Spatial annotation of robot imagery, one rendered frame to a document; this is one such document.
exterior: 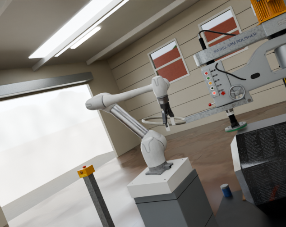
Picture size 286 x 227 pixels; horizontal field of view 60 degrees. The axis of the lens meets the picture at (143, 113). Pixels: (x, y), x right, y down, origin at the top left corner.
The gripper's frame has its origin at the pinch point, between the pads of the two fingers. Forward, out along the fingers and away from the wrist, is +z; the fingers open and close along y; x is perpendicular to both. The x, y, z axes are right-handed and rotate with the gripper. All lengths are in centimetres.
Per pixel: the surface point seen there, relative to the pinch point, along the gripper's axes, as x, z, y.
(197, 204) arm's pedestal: 9, 60, 15
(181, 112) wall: -247, 167, -711
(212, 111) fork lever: 19, 12, -67
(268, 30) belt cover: 81, -49, -82
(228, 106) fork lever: 34, 11, -70
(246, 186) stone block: 40, 75, -30
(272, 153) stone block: 65, 48, -37
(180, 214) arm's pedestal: 4, 54, 36
